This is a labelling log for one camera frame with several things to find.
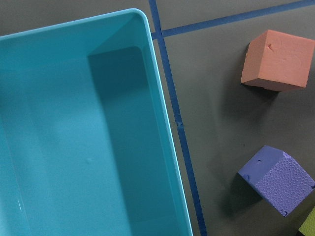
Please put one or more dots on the blue plastic bin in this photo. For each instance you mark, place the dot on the blue plastic bin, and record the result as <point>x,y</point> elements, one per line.
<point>85,142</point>

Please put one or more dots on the orange foam block far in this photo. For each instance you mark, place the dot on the orange foam block far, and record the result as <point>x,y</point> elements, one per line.
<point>278,61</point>

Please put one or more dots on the purple foam block far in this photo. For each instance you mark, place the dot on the purple foam block far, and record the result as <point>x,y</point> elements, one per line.
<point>278,178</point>

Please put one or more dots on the yellow foam block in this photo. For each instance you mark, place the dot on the yellow foam block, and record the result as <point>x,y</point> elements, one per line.
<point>308,226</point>

